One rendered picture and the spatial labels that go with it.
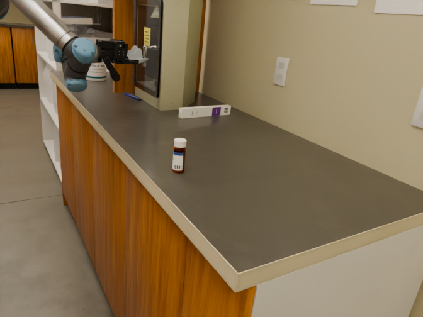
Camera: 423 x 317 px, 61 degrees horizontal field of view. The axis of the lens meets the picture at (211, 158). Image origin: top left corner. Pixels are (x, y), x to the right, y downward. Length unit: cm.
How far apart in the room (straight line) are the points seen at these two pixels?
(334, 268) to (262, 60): 108
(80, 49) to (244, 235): 85
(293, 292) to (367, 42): 85
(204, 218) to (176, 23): 99
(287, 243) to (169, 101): 102
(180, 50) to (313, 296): 112
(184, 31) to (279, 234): 106
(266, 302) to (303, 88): 95
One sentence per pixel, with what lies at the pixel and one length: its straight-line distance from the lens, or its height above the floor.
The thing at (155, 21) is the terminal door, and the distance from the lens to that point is 159.
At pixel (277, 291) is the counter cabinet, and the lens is 73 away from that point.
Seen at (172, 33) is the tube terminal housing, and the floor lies 126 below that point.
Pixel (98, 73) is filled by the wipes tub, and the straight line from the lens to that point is 220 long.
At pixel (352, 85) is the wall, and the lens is 133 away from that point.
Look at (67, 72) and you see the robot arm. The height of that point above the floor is 111.
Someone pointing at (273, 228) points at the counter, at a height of 94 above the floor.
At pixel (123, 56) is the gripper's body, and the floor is 116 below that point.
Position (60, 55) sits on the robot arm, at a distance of 146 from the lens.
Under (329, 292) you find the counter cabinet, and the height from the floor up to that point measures 80.
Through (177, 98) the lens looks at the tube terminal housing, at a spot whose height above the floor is 99.
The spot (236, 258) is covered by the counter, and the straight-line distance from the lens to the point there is 67.
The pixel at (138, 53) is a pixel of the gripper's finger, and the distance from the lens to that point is 155.
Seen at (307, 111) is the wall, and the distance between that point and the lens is 146.
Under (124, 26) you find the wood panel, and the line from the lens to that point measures 188.
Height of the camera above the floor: 133
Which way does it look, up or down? 21 degrees down
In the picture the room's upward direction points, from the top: 6 degrees clockwise
